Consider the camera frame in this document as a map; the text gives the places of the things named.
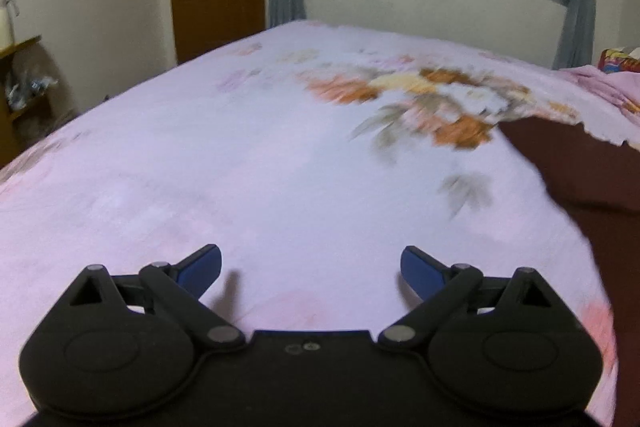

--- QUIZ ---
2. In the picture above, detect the maroon cloth garment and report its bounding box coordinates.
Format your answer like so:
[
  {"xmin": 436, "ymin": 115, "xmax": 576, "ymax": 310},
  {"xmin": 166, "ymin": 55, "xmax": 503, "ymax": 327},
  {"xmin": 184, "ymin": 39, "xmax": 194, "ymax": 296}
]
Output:
[{"xmin": 499, "ymin": 116, "xmax": 640, "ymax": 427}]

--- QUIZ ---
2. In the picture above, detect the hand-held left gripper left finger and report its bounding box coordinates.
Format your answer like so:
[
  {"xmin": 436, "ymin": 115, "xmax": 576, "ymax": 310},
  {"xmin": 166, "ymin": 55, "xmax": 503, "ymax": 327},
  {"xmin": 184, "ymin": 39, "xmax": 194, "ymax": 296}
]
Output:
[{"xmin": 68, "ymin": 243, "xmax": 247, "ymax": 350}]

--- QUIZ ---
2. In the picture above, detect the clear plastic bag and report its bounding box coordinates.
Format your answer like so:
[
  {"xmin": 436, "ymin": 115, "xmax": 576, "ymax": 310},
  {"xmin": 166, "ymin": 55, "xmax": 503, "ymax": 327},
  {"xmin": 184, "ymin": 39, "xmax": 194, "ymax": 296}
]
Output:
[{"xmin": 4, "ymin": 53, "xmax": 58, "ymax": 110}]

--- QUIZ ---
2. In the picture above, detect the colourful floral pillow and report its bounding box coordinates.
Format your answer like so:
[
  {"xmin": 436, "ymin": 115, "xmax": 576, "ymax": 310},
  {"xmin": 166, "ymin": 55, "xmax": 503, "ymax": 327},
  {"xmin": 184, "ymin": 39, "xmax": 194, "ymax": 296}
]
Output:
[{"xmin": 597, "ymin": 47, "xmax": 640, "ymax": 74}]

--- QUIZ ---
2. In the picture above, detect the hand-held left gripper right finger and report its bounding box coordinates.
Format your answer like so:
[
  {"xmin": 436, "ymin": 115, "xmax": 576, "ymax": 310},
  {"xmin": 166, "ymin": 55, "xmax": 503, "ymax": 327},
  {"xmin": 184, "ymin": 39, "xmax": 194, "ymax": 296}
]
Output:
[{"xmin": 377, "ymin": 245, "xmax": 554, "ymax": 350}]

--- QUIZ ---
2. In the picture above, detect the pink blanket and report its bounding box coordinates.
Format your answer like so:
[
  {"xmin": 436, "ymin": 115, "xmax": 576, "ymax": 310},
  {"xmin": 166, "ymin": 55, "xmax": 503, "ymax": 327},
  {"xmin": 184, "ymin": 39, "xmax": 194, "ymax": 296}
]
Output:
[{"xmin": 556, "ymin": 64, "xmax": 640, "ymax": 148}]

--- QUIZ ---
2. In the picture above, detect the wooden side shelf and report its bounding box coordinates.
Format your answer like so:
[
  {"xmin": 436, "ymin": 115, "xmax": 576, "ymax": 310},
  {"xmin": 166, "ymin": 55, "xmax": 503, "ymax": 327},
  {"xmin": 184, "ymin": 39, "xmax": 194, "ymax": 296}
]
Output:
[{"xmin": 0, "ymin": 35, "xmax": 57, "ymax": 168}]

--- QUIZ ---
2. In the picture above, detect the bed with floral pink sheet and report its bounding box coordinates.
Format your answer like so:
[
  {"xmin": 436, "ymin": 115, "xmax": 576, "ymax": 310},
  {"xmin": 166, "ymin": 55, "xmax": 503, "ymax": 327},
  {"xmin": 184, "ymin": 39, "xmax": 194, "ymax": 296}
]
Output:
[{"xmin": 0, "ymin": 19, "xmax": 640, "ymax": 427}]

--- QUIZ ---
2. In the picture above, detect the white container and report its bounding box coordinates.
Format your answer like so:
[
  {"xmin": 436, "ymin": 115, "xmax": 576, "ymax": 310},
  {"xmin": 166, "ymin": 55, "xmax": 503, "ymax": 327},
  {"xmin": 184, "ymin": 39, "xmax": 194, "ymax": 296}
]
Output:
[{"xmin": 0, "ymin": 0, "xmax": 21, "ymax": 50}]

